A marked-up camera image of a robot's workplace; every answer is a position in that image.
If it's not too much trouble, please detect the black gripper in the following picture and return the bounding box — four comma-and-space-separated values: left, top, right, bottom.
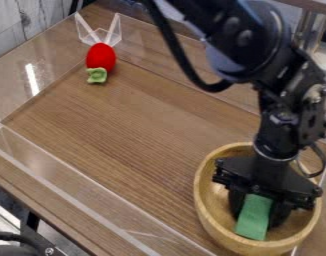
212, 153, 322, 229

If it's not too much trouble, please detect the green rectangular stick block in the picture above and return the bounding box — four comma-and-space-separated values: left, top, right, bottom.
235, 194, 272, 241

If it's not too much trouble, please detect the brown wooden bowl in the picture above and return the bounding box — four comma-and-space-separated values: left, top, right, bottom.
193, 142, 322, 256

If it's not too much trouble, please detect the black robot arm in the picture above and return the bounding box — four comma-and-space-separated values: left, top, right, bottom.
141, 0, 326, 228

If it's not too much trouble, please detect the red felt strawberry toy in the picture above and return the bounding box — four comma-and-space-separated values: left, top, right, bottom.
85, 43, 116, 84

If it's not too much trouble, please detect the clear acrylic front wall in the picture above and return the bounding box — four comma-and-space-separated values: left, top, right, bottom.
0, 123, 209, 256

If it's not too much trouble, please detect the black table leg bracket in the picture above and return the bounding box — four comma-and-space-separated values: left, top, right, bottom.
20, 212, 66, 256

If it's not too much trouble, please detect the metal frame in background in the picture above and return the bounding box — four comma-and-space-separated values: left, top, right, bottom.
299, 10, 326, 55

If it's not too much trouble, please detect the black cable under table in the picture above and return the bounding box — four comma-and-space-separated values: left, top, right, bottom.
0, 229, 22, 248

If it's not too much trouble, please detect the clear acrylic corner bracket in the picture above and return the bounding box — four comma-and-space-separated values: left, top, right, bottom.
73, 13, 121, 47

